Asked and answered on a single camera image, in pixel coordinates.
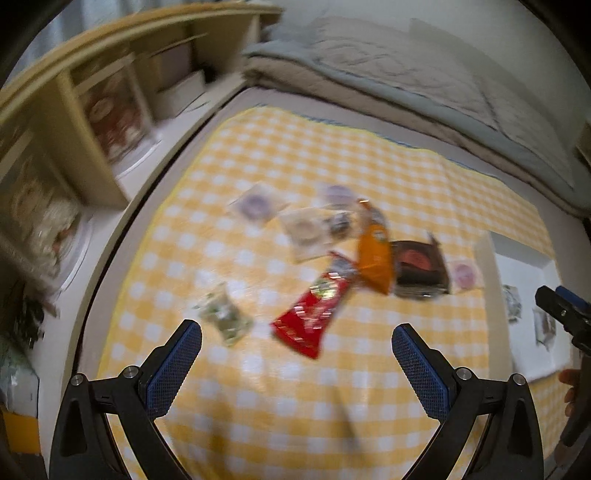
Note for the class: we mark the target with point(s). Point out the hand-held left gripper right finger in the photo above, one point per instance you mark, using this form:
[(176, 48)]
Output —
[(421, 369)]

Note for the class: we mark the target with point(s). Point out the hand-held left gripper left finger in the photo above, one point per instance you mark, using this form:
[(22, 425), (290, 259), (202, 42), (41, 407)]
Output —
[(173, 369)]

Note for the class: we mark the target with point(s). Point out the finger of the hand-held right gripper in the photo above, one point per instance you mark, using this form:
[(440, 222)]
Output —
[(551, 303), (575, 296)]

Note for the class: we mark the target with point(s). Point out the small clear snack packet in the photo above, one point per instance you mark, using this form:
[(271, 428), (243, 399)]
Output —
[(340, 224)]

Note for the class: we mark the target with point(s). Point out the purple cookie clear packet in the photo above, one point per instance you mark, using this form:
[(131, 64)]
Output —
[(339, 194), (254, 205)]

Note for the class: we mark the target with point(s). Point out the person's right hand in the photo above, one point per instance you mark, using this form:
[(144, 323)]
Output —
[(570, 383)]

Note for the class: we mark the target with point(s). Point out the white shallow box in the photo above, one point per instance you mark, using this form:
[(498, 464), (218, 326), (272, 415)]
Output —
[(512, 263)]

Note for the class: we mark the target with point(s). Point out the small green snack packet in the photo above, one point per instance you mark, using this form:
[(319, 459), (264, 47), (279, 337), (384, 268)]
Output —
[(224, 314)]

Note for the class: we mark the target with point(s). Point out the pink cookie clear packet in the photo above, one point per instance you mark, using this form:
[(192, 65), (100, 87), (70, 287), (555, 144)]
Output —
[(464, 274)]

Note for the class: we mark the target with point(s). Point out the yellow checked blanket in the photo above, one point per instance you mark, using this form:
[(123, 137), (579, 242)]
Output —
[(258, 406)]

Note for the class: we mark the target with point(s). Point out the dark brown snack packet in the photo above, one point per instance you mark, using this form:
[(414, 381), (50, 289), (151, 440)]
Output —
[(420, 270)]

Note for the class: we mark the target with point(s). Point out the red snack bag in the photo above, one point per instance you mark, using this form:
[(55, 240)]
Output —
[(314, 309)]

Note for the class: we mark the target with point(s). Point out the orange snack bag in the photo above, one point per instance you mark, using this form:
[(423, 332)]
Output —
[(375, 254)]

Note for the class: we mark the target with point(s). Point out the yellow box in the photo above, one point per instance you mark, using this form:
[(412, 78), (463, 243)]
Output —
[(18, 431)]

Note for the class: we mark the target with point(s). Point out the beige cookie clear packet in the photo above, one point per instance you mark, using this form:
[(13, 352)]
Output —
[(307, 229)]

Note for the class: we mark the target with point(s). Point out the clear doll display case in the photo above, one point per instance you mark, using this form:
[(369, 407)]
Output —
[(115, 120), (41, 217)]

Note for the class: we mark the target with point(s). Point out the wooden bookshelf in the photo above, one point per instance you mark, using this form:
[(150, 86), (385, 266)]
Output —
[(97, 170)]

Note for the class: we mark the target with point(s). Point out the white cardboard box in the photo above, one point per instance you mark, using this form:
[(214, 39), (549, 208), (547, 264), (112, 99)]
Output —
[(180, 94)]

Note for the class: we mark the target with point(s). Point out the folded grey quilt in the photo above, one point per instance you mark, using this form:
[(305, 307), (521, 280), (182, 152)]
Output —
[(392, 69)]

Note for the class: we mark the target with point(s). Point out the beige cardboard box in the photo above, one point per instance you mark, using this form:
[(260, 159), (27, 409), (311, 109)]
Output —
[(171, 60)]

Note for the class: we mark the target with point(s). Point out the cream bed frame rail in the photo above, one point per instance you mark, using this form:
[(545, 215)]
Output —
[(152, 184)]

